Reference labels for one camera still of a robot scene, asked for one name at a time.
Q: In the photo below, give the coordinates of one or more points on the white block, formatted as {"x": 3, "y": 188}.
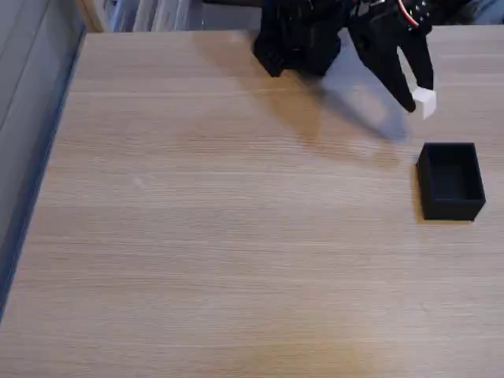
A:
{"x": 426, "y": 101}

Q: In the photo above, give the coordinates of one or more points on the person's leg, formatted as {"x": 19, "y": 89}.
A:
{"x": 488, "y": 12}

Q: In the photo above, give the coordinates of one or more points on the wooden frame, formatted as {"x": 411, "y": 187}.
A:
{"x": 92, "y": 15}

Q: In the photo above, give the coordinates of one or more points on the pale hanging sheets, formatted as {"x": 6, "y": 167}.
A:
{"x": 157, "y": 15}

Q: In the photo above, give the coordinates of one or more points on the black open box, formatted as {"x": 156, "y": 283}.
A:
{"x": 451, "y": 204}

